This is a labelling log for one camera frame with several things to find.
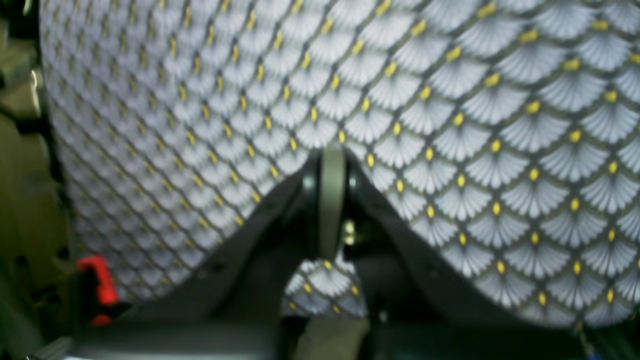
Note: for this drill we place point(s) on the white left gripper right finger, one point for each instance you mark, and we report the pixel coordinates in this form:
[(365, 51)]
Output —
[(419, 307)]

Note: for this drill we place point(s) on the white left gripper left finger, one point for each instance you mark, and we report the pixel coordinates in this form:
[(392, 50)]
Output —
[(230, 304)]

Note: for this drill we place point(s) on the red clamp right edge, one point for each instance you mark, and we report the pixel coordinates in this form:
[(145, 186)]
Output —
[(96, 294)]

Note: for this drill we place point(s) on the fan-patterned tablecloth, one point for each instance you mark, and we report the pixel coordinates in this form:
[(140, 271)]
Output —
[(505, 133)]

